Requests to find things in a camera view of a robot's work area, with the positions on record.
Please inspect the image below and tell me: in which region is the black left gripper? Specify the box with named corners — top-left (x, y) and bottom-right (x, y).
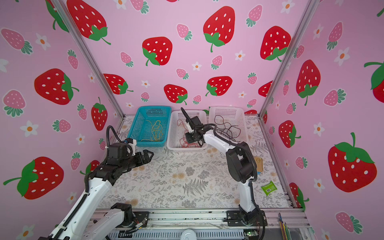
top-left (120, 149), bottom-right (154, 173)

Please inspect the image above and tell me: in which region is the black wire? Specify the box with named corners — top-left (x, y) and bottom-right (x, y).
top-left (220, 124), bottom-right (242, 144)
top-left (213, 114), bottom-right (242, 140)

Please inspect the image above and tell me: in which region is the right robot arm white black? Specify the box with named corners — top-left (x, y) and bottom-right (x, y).
top-left (181, 108), bottom-right (267, 227)

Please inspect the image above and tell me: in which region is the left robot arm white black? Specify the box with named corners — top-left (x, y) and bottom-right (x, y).
top-left (46, 138), bottom-right (154, 240)

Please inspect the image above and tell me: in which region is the white basket middle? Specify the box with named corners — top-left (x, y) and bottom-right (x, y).
top-left (167, 110), bottom-right (208, 151)

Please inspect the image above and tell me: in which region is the white basket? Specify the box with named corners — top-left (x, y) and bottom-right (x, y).
top-left (209, 106), bottom-right (249, 143)
top-left (167, 110), bottom-right (208, 151)

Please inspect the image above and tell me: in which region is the teal plastic basket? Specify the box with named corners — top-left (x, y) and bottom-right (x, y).
top-left (128, 106), bottom-right (172, 148)

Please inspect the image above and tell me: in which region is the white basket right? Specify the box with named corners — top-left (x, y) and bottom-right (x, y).
top-left (209, 106), bottom-right (249, 143)

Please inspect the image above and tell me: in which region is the green wipes packet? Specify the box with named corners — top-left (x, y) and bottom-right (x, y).
top-left (261, 181), bottom-right (278, 196)

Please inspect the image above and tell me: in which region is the coloured pencils bundle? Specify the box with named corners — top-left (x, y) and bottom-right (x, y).
top-left (278, 213), bottom-right (292, 240)

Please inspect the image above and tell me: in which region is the aluminium corner post left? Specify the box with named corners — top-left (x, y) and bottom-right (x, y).
top-left (52, 0), bottom-right (125, 119)

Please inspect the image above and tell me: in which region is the aluminium corner post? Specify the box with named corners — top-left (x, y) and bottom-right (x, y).
top-left (52, 0), bottom-right (125, 119)
top-left (259, 0), bottom-right (320, 119)

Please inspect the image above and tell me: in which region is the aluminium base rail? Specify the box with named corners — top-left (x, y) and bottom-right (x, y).
top-left (59, 208), bottom-right (316, 240)

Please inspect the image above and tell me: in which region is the aluminium corner post right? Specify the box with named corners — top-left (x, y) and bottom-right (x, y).
top-left (259, 0), bottom-right (320, 119)

